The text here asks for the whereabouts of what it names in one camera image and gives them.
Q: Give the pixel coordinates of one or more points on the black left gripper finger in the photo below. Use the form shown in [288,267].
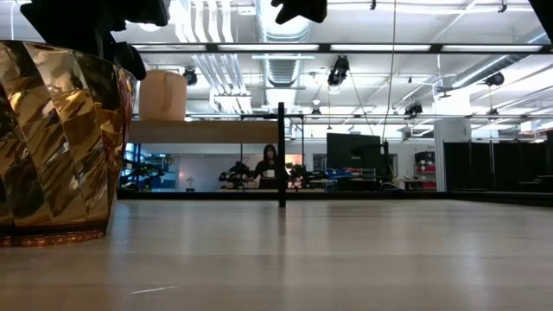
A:
[129,60]

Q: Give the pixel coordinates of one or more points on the peach cup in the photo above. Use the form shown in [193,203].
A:
[163,95]

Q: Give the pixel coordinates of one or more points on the amber faceted glass cup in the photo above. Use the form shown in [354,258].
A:
[56,151]

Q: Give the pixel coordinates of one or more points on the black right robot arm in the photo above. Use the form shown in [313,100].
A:
[545,13]

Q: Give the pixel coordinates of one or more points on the black background robot arm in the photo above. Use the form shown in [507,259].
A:
[235,175]
[304,177]

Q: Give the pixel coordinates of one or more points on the black monitor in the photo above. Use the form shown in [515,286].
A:
[354,151]

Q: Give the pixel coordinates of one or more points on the person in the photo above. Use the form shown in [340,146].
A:
[268,166]

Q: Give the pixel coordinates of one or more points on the red storage rack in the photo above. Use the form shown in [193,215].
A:
[425,170]

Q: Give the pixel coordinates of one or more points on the black room partition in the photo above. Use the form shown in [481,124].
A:
[497,166]

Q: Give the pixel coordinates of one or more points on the silver ceiling duct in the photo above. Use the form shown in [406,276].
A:
[283,52]

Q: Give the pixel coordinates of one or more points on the black hanging ceiling camera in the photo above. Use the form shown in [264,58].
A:
[190,77]
[494,79]
[338,71]

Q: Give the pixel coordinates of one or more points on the black overhead frame bar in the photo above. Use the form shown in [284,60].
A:
[380,48]

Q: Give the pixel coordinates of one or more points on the wooden shelf with black frame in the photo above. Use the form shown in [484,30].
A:
[203,131]

